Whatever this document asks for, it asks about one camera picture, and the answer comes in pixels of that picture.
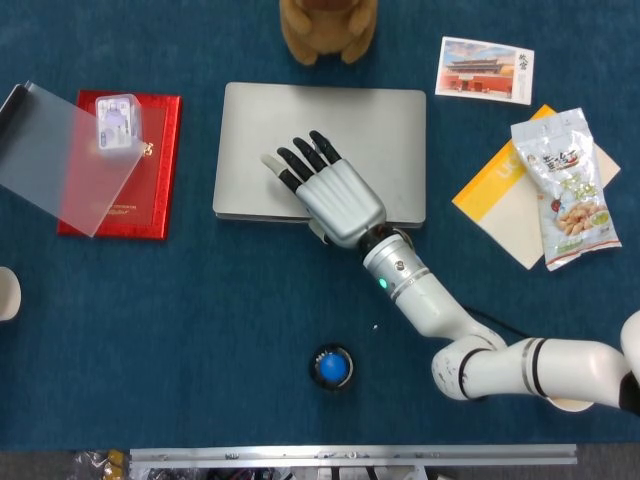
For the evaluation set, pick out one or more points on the silver peanut snack bag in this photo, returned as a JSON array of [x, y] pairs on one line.
[[570, 200]]

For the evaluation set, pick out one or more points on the small clear plastic box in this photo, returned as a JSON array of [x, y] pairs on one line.
[[120, 125]]

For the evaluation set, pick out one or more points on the blue ball in black holder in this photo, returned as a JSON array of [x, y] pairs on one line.
[[314, 377]]

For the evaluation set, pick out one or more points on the red certificate book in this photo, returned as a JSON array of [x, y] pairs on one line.
[[157, 190]]

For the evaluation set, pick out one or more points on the brown plush toy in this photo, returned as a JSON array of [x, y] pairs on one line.
[[325, 25]]

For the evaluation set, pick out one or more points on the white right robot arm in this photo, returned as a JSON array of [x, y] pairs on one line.
[[430, 300]]

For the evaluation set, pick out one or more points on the clear bag with yellow parts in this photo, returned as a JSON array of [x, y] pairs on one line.
[[100, 465]]

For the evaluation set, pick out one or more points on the cream paper cup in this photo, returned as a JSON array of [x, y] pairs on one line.
[[7, 295]]

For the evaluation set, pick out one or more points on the blue felt table cover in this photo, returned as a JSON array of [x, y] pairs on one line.
[[200, 310]]

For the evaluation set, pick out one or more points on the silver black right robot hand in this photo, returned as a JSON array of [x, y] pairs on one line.
[[340, 200]]

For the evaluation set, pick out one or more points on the yellow and cream booklet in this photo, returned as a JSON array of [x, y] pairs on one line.
[[505, 210]]

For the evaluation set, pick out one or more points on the aluminium profile rail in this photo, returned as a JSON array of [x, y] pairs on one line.
[[350, 456]]

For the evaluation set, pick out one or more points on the paper cup with orange liquid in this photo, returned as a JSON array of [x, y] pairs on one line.
[[570, 406]]

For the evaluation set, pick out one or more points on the silver laptop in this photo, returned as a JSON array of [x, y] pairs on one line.
[[250, 150]]

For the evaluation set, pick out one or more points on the translucent plastic sheet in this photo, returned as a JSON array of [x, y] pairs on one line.
[[55, 160]]

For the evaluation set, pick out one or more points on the palace photo postcard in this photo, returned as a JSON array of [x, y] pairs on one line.
[[480, 70]]

